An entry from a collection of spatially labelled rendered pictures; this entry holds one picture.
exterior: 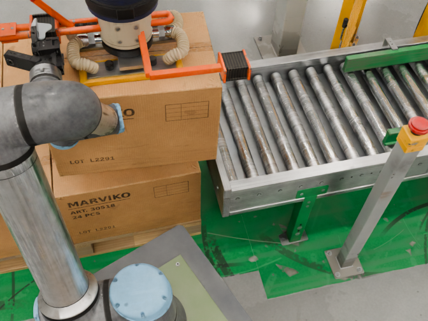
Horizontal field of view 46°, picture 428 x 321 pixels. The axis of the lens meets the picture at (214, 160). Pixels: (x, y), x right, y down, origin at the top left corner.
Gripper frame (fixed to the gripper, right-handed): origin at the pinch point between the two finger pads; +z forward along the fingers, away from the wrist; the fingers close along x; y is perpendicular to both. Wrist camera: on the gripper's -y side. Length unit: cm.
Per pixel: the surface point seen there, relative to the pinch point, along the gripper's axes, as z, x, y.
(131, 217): -19, -91, 18
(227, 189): -34, -59, 56
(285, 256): -40, -120, 87
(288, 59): 33, -60, 103
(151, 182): -19, -67, 28
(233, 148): -6, -71, 67
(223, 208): -34, -72, 55
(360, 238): -52, -89, 113
